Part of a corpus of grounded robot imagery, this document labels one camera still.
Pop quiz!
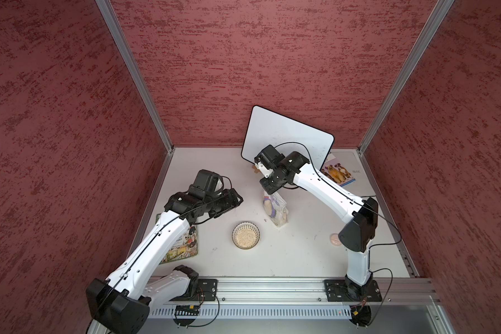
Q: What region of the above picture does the clear oats bag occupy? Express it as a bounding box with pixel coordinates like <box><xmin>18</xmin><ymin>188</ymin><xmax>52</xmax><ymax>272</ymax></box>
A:
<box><xmin>262</xmin><ymin>191</ymin><xmax>289</xmax><ymax>228</ymax></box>

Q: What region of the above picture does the patterned white breakfast bowl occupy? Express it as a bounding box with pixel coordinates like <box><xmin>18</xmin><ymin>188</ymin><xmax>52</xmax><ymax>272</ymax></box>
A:
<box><xmin>232</xmin><ymin>221</ymin><xmax>260</xmax><ymax>250</ymax></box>

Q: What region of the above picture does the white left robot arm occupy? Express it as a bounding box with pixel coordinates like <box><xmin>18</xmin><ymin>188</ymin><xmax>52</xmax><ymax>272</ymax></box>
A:
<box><xmin>86</xmin><ymin>170</ymin><xmax>244</xmax><ymax>333</ymax></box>

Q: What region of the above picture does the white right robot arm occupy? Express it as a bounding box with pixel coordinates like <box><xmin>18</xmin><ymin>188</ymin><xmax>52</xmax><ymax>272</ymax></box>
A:
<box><xmin>254</xmin><ymin>145</ymin><xmax>379</xmax><ymax>294</ymax></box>

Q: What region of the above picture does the white board black rim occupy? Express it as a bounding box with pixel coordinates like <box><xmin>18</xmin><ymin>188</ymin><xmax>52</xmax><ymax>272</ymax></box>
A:
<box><xmin>241</xmin><ymin>106</ymin><xmax>335</xmax><ymax>168</ymax></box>

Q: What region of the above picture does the colourful magazine right back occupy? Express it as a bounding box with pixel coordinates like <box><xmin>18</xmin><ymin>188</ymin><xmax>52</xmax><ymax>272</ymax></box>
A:
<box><xmin>320</xmin><ymin>153</ymin><xmax>356</xmax><ymax>186</ymax></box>

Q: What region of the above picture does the pink round puff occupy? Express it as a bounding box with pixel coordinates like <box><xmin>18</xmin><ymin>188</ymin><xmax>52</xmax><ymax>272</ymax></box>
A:
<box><xmin>330</xmin><ymin>234</ymin><xmax>342</xmax><ymax>246</ymax></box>

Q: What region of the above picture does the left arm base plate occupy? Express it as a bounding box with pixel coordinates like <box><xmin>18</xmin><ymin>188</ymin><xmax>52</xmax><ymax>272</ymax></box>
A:
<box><xmin>183</xmin><ymin>278</ymin><xmax>218</xmax><ymax>303</ymax></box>

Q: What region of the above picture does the aluminium front rail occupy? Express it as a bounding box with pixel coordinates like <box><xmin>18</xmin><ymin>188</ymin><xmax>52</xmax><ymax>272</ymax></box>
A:
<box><xmin>138</xmin><ymin>271</ymin><xmax>440</xmax><ymax>306</ymax></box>

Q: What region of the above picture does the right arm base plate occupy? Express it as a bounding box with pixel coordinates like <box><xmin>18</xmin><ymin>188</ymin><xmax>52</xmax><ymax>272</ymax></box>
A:
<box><xmin>324</xmin><ymin>278</ymin><xmax>383</xmax><ymax>303</ymax></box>

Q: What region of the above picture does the left aluminium corner post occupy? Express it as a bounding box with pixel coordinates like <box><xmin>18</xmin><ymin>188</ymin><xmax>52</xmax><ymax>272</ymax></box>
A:
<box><xmin>95</xmin><ymin>0</ymin><xmax>174</xmax><ymax>155</ymax></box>

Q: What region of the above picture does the aluminium corner post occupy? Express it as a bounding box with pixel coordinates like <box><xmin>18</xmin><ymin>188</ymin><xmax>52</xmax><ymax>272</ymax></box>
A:
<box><xmin>358</xmin><ymin>0</ymin><xmax>455</xmax><ymax>156</ymax></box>
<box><xmin>95</xmin><ymin>0</ymin><xmax>174</xmax><ymax>155</ymax></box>

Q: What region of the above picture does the right aluminium corner post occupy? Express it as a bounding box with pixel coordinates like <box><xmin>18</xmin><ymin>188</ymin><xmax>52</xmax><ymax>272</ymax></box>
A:
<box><xmin>358</xmin><ymin>0</ymin><xmax>455</xmax><ymax>156</ymax></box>

